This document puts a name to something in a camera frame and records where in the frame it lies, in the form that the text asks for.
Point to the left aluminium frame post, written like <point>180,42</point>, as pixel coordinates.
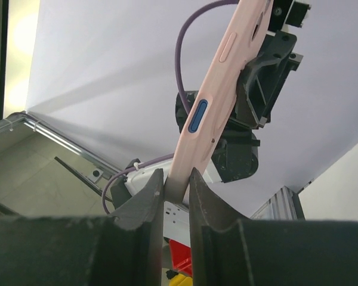
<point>283,205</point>

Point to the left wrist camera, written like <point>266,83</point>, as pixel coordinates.
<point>288,12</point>

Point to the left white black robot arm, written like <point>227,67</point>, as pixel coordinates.
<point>236,153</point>

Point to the red plastic bin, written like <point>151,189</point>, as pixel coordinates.
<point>181,257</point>

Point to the pink silicone phone case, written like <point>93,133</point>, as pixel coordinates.
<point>240,44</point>

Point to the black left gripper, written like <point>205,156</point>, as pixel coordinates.
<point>261,81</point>

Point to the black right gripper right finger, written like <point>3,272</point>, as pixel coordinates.
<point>231,249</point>

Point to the black smartphone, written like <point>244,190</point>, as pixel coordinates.
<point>197,117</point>

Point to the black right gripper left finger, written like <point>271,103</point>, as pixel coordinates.
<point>123,248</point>

